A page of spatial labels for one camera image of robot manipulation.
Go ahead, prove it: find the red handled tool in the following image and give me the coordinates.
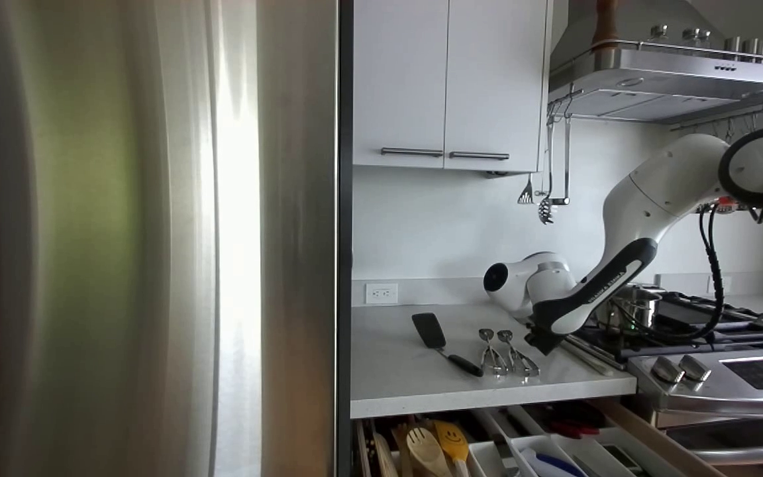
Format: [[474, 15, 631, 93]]
[[551, 422, 604, 439]]

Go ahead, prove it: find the hanging metal utensil hook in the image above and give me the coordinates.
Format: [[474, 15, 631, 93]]
[[518, 116, 572, 224]]

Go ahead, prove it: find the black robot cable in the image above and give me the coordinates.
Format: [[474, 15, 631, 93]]
[[643, 124, 763, 349]]

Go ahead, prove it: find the white cutlery tray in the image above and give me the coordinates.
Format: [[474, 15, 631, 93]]
[[470, 408, 673, 477]]

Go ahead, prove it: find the stainless steel refrigerator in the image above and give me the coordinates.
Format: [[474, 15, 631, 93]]
[[0, 0, 355, 477]]

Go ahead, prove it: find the stainless steel gas range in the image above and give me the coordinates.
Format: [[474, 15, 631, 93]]
[[557, 285, 763, 471]]

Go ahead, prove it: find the slotted wooden spoon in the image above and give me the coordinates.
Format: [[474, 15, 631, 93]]
[[405, 426, 450, 477]]

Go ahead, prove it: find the yellow wooden spoon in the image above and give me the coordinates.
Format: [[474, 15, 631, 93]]
[[435, 422, 470, 477]]

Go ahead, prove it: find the stainless steel pot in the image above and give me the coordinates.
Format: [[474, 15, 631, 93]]
[[594, 285, 659, 337]]

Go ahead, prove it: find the black spatula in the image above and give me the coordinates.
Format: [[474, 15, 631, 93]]
[[410, 312, 482, 377]]

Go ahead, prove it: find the black cast iron griddle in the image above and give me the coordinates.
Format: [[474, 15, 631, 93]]
[[655, 290, 763, 333]]

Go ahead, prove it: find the wall power outlet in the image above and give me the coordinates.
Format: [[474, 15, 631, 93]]
[[364, 283, 398, 308]]

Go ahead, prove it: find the white upper cabinet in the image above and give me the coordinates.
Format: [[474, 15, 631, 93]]
[[353, 0, 551, 174]]

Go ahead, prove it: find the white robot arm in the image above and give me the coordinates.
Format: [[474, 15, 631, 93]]
[[482, 129, 763, 355]]

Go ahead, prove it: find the open wooden kitchen drawer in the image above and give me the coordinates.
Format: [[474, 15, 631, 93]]
[[351, 399, 722, 477]]

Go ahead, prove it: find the stainless range hood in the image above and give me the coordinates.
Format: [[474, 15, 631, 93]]
[[549, 0, 763, 122]]

